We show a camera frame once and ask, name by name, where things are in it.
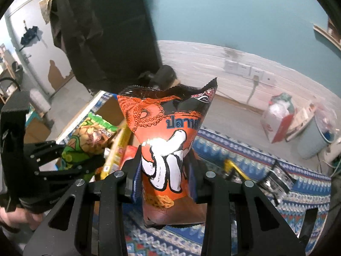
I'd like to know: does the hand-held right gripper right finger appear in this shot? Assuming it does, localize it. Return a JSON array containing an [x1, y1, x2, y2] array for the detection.
[[190, 152, 307, 256]]

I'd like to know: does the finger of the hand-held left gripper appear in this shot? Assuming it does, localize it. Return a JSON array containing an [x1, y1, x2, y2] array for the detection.
[[25, 140, 66, 166], [35, 156, 106, 183]]

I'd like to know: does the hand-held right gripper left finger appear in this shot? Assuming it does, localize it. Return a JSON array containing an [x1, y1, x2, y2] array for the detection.
[[23, 146, 143, 256]]

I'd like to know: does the red orange snack bag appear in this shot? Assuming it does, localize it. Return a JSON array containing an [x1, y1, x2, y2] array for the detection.
[[121, 145, 139, 170]]

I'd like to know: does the shiny gold snack packet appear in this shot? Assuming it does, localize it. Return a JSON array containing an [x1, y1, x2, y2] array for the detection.
[[222, 158, 252, 183]]

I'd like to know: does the green peanut snack bag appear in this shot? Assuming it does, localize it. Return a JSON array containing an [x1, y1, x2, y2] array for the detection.
[[60, 112, 119, 177]]

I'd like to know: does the long yellow biscuit pack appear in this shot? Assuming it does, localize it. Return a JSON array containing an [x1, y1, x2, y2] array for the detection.
[[100, 128, 133, 181]]

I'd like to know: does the orange black octopus snack bag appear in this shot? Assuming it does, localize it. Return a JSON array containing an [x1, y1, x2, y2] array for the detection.
[[117, 77, 218, 229]]

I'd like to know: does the black snack packet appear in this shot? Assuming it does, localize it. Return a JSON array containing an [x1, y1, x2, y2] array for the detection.
[[257, 160, 296, 193]]

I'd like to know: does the person's left forearm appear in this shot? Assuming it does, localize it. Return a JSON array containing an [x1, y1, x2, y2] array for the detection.
[[0, 207, 45, 233]]

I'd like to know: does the brown floor carton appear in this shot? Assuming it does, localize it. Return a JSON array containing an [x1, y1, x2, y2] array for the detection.
[[24, 117, 52, 145]]

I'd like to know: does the white plastic wrapped pack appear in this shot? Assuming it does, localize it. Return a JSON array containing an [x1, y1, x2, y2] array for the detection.
[[29, 89, 51, 113]]

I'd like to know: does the wooden shelf rack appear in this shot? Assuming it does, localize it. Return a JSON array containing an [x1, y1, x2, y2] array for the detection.
[[0, 43, 25, 105]]

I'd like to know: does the white peeling door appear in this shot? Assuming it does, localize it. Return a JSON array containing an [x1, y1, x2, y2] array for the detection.
[[5, 0, 77, 97]]

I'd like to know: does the blue patterned blanket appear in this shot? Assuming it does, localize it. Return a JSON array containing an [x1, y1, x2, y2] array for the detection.
[[57, 91, 332, 256]]

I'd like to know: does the red white paper bag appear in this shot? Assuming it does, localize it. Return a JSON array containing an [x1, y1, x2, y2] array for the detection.
[[260, 93, 296, 144]]

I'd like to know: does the black folded umbrella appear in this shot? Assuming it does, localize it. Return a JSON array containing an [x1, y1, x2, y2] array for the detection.
[[20, 26, 43, 51]]

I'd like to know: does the white plastic bag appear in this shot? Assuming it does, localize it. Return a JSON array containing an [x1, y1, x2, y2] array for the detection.
[[267, 102, 290, 121]]

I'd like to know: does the black round fan heater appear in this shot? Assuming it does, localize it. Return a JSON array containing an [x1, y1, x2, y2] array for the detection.
[[138, 65, 177, 90]]

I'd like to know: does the light blue trash bin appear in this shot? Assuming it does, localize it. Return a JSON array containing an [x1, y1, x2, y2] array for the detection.
[[297, 115, 335, 161]]

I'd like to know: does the white red flat carton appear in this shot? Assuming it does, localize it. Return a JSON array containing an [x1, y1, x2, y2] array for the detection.
[[286, 102, 318, 142]]

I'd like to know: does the black cloth cover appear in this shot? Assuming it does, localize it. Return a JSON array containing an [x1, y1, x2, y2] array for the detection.
[[50, 0, 164, 94]]

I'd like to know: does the beige crumpled cloth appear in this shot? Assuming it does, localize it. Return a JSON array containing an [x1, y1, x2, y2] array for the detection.
[[39, 0, 57, 25]]

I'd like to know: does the clear plastic bin liner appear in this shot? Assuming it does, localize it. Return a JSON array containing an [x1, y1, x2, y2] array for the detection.
[[315, 106, 338, 145]]

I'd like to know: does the beige plug with cable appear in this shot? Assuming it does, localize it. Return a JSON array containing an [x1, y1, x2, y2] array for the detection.
[[246, 75, 260, 105]]

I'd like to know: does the white wall socket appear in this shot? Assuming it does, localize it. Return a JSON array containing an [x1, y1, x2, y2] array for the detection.
[[250, 68, 265, 81], [224, 60, 239, 74], [262, 73, 276, 86], [237, 64, 252, 77]]

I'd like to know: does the green cable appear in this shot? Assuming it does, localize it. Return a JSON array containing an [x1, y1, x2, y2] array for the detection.
[[332, 154, 341, 177]]

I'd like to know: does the wooden wall shelf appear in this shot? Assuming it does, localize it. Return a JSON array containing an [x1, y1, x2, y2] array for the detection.
[[313, 23, 341, 52]]

